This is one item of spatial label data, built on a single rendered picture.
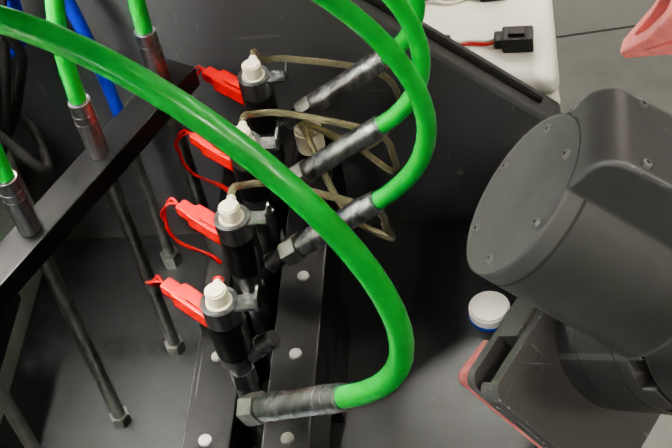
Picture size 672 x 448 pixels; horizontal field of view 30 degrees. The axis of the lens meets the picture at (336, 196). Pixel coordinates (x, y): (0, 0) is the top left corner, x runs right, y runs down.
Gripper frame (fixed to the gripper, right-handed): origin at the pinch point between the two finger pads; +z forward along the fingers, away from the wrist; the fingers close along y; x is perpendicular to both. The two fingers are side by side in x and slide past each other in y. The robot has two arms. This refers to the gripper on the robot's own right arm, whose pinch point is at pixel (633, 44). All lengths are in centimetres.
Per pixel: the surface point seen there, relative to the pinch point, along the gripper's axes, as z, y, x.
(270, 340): 27.1, 4.2, 18.6
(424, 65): 13.4, 7.5, 0.3
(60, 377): 64, 7, 12
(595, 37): 102, -69, -142
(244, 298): 25.2, 8.1, 18.3
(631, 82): 95, -76, -129
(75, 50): 3.0, 30.0, 27.7
